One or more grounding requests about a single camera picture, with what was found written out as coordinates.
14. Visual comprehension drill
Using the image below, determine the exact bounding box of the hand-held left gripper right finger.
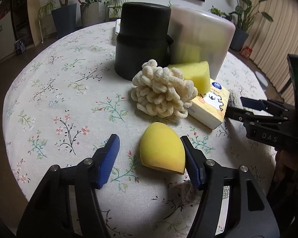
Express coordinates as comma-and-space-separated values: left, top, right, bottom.
180, 135, 281, 238

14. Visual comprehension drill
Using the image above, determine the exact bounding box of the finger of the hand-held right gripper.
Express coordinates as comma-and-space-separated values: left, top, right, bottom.
240, 97, 296, 116
225, 106, 275, 127

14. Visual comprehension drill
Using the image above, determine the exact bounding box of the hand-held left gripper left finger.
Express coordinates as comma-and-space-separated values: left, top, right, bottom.
16, 134, 121, 238

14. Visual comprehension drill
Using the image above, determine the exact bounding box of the cream knitted pad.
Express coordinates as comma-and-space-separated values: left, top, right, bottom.
167, 178, 206, 206
227, 89, 245, 109

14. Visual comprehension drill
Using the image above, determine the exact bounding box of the yellow tissue pack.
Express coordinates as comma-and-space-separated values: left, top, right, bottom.
187, 78, 231, 130

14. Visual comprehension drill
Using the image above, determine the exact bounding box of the yellow egg-shaped makeup sponge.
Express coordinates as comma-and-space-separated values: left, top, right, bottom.
139, 122, 188, 174

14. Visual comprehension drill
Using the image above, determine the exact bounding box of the yellow sponge block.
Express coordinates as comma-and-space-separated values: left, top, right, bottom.
167, 60, 211, 94

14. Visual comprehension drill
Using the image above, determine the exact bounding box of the cream chenille loop scrubber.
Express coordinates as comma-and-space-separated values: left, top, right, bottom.
131, 59, 198, 119

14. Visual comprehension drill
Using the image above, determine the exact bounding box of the white plastic tray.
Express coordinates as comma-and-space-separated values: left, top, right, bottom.
113, 18, 122, 46

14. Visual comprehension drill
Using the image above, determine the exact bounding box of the person's right hand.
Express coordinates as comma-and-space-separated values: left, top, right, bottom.
274, 150, 298, 191

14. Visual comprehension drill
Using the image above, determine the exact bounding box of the red gift box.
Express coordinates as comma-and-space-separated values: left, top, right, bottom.
240, 45, 254, 60

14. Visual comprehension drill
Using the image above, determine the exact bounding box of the large-leaf plant in dark pot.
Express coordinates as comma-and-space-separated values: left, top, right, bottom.
222, 0, 274, 52

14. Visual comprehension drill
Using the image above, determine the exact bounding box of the beige curtain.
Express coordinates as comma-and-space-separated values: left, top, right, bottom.
246, 0, 298, 95

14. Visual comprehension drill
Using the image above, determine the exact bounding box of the translucent plastic storage box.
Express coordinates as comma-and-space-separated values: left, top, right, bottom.
167, 6, 236, 80

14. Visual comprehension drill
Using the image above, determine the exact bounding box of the floral tablecloth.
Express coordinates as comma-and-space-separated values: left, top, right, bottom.
2, 20, 279, 238

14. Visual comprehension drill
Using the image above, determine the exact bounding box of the small-leaf trailing plant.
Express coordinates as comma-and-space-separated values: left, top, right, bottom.
209, 6, 232, 21

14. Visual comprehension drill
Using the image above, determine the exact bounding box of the black cylindrical container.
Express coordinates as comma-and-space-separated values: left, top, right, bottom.
114, 2, 174, 81

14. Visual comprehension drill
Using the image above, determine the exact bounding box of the small blue bag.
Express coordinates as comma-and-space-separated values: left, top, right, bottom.
14, 40, 25, 55

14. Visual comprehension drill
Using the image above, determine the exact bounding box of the plant in white ribbed pot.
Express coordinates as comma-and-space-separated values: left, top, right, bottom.
78, 0, 102, 28

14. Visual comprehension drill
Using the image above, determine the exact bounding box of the tall plant in dark pot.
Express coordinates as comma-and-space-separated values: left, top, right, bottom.
50, 0, 85, 31

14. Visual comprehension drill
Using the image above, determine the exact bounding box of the trailing pothos plant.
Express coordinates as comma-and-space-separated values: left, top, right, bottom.
102, 0, 132, 21

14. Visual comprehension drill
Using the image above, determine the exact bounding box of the thin spider plant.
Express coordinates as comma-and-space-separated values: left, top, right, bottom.
36, 0, 56, 42

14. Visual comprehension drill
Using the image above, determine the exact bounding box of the white wall cabinet unit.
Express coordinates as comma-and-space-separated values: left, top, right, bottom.
0, 0, 28, 65

